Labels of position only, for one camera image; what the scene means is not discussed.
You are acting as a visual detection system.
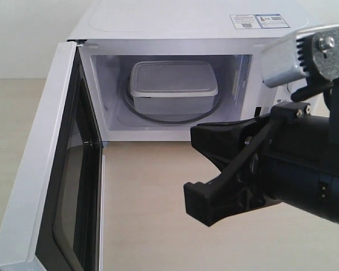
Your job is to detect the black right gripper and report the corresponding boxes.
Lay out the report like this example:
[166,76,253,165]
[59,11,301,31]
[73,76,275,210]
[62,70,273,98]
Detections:
[184,102,339,226]

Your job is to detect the white lidded plastic container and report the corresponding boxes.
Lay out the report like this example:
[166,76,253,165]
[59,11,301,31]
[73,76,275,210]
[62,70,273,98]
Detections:
[129,60,218,115]

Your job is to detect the white microwave door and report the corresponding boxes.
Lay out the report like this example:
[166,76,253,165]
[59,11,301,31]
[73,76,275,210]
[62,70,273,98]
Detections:
[0,41,105,270]

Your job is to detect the white Midea microwave body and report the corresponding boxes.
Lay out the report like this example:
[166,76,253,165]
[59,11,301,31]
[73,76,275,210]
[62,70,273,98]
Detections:
[68,1,323,142]

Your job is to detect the glass turntable plate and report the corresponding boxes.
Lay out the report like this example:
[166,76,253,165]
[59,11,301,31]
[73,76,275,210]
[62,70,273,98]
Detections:
[118,77,223,126]

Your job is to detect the blue bordered warning sticker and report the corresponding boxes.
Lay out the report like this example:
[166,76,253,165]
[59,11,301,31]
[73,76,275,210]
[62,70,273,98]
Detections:
[230,14,290,29]

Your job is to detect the black turntable roller ring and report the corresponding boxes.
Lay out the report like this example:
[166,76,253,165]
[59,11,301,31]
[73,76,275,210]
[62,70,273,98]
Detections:
[124,84,223,125]

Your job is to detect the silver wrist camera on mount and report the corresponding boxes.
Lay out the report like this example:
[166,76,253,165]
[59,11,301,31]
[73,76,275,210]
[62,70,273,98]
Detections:
[260,24,339,145]

